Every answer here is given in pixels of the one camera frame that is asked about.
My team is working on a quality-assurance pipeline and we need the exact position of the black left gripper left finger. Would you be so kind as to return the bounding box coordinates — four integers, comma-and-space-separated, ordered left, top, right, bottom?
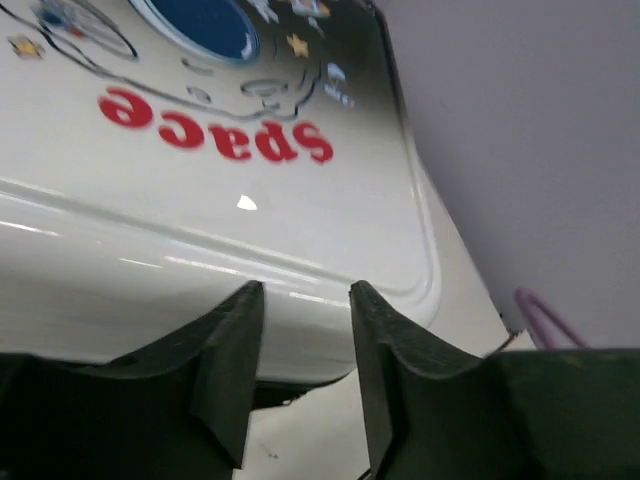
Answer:
1, 281, 264, 479

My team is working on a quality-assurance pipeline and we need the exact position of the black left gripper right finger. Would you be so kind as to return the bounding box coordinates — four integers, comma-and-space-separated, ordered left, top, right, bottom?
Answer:
349, 281, 639, 479

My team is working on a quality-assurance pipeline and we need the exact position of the black space-print kids suitcase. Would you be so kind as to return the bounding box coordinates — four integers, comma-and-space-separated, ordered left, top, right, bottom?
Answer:
1, 1, 506, 398

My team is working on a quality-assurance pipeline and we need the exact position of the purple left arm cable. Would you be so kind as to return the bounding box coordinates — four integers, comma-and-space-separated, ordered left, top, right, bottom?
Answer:
514, 285, 591, 349

